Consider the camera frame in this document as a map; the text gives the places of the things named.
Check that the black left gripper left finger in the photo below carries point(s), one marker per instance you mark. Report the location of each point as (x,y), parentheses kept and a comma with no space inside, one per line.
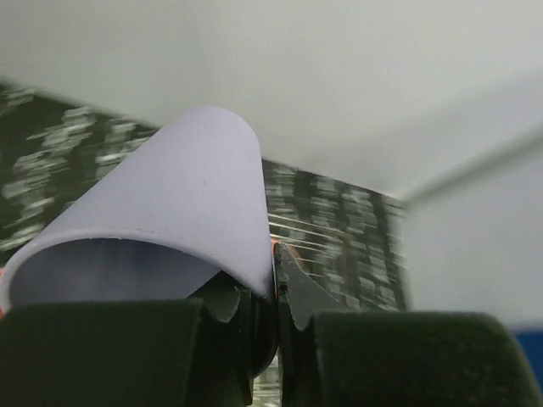
(191,352)

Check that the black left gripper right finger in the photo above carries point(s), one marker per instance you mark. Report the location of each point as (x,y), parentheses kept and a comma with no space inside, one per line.
(334,356)

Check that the lavender plastic cup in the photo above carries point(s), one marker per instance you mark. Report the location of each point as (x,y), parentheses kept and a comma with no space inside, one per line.
(185,206)

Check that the chrome wire dish rack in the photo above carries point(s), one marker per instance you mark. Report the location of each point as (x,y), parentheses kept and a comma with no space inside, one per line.
(356,267)

